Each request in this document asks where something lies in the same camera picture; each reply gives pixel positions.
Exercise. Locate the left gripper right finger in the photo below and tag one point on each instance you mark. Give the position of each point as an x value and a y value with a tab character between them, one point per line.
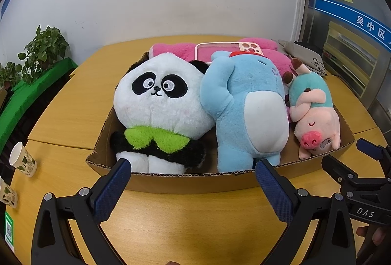
333	239

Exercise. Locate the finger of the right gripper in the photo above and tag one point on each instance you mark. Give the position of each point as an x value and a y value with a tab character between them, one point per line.
337	170
375	152

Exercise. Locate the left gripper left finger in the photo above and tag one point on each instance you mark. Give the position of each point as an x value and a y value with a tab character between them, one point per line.
53	239

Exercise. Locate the pink pig plush teal back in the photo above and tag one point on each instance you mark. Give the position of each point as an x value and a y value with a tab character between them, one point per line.
317	125

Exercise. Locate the light blue elephant plush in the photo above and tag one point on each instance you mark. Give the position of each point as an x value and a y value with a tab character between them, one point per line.
244	94

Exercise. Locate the magenta pink plush toy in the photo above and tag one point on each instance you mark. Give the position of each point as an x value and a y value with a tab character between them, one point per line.
270	49

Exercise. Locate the panda plush green bow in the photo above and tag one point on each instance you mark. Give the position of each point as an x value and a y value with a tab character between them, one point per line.
158	103

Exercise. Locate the clear white phone case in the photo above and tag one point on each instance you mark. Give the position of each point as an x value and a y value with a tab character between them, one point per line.
204	51

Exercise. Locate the person's right hand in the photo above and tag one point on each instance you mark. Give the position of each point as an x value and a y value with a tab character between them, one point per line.
377	235

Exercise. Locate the green QR code sticker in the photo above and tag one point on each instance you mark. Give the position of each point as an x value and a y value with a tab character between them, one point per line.
9	231

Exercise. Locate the paper cup leaf pattern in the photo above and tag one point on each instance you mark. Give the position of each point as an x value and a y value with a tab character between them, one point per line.
22	160

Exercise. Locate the brown cardboard box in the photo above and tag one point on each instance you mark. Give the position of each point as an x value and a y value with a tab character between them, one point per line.
207	178

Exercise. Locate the grey folded cloth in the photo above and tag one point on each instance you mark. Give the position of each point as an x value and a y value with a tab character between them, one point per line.
310	58

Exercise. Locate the green cloth covered shelf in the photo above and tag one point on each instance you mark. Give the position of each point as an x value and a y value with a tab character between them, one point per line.
24	95

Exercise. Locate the green potted plant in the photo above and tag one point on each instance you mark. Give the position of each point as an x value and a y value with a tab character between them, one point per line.
39	55

